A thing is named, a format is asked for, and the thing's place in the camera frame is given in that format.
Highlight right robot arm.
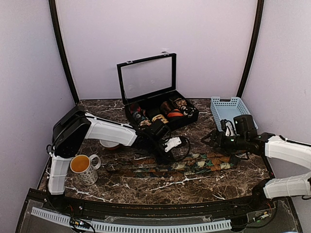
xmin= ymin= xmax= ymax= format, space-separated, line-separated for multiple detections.
xmin=201 ymin=115 xmax=311 ymax=211

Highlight black front rail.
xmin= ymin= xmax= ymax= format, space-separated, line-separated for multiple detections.
xmin=26 ymin=188 xmax=268 ymax=219

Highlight blue dotted rolled tie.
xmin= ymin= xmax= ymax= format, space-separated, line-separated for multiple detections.
xmin=133 ymin=112 xmax=146 ymax=123

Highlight tan patterned rolled tie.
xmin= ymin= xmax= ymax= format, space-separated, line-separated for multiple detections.
xmin=173 ymin=98 xmax=188 ymax=110

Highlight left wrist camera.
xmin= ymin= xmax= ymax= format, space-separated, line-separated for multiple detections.
xmin=164 ymin=136 xmax=182 ymax=152

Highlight black white rolled tie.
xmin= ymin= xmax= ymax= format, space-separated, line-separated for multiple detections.
xmin=181 ymin=105 xmax=195 ymax=118

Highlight red dark rolled tie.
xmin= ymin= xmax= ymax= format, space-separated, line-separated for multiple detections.
xmin=129 ymin=102 xmax=141 ymax=115

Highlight cream striped rolled tie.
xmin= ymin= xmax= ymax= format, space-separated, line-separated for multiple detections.
xmin=152 ymin=114 xmax=169 ymax=124

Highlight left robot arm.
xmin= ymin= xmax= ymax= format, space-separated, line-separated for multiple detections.
xmin=47 ymin=106 xmax=181 ymax=212

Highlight white and orange bowl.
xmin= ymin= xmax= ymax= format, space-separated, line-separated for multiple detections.
xmin=100 ymin=140 xmax=120 ymax=150

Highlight camouflage patterned necktie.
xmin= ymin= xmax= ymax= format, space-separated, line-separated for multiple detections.
xmin=104 ymin=152 xmax=241 ymax=178

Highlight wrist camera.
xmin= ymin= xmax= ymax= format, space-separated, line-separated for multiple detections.
xmin=220 ymin=119 xmax=237 ymax=136
xmin=164 ymin=136 xmax=182 ymax=152

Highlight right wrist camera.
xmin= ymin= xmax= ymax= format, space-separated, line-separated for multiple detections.
xmin=220 ymin=119 xmax=237 ymax=136

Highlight blue plastic basket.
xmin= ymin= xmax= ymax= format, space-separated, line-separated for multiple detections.
xmin=210 ymin=97 xmax=258 ymax=142

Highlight patterned mug with orange liquid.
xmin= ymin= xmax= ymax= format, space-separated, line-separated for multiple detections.
xmin=70 ymin=154 xmax=102 ymax=186

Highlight white perforated cable duct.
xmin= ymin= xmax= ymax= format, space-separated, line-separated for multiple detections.
xmin=30 ymin=206 xmax=232 ymax=233

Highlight orange black rolled tie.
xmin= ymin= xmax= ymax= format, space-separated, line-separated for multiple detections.
xmin=167 ymin=109 xmax=184 ymax=118

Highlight floral dark rolled tie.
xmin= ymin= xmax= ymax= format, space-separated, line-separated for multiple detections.
xmin=138 ymin=119 xmax=152 ymax=127

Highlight brown rolled tie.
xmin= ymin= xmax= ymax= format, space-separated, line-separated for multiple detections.
xmin=159 ymin=101 xmax=174 ymax=115

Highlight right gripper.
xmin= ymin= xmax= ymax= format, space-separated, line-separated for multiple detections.
xmin=202 ymin=129 xmax=248 ymax=157

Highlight black tie storage box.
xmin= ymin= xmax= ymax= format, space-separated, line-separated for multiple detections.
xmin=117 ymin=53 xmax=199 ymax=131

